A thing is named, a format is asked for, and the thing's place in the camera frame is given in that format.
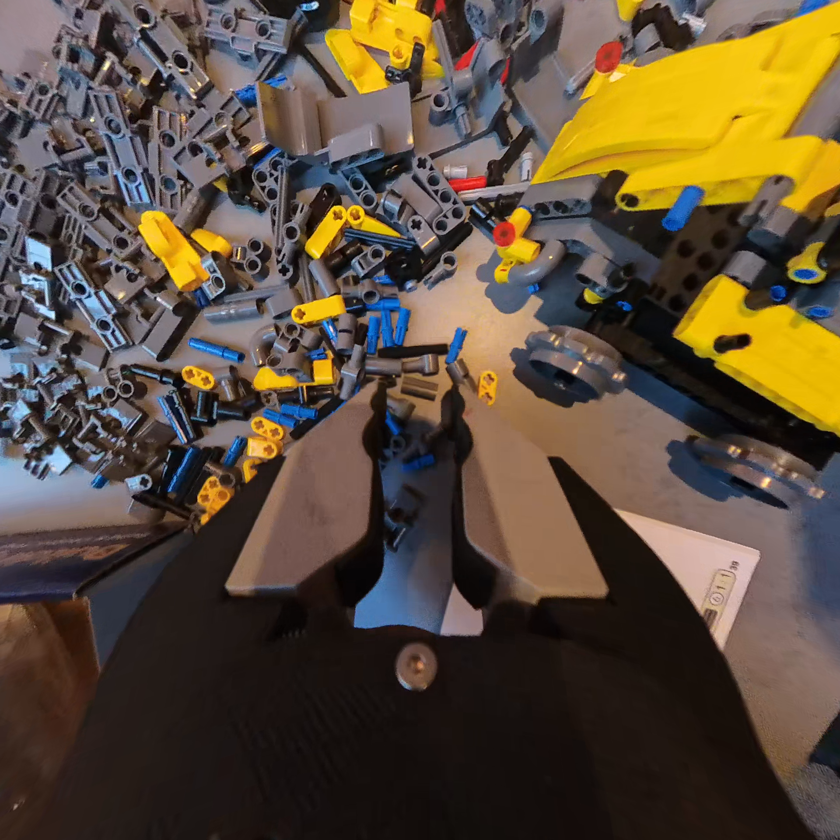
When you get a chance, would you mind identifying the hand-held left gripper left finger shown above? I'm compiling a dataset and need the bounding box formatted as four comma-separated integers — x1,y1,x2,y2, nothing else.
226,392,385,607

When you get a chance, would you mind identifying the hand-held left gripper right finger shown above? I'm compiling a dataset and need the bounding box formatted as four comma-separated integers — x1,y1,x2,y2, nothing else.
444,389,609,610

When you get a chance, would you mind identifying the pile of toy parts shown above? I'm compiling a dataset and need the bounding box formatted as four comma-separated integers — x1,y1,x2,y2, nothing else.
0,0,559,526

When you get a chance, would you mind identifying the grey desk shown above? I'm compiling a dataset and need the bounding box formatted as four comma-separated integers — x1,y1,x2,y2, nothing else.
0,0,840,840

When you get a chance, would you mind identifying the white instruction booklet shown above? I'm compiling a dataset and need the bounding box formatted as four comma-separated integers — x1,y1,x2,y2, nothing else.
440,510,762,652

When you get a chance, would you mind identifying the dark blue cardboard box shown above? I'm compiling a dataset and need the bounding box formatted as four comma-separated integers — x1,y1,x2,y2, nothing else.
0,523,178,607

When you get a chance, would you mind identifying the yellow black toy vehicle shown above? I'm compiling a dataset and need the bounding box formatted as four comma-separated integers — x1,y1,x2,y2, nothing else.
493,0,840,510

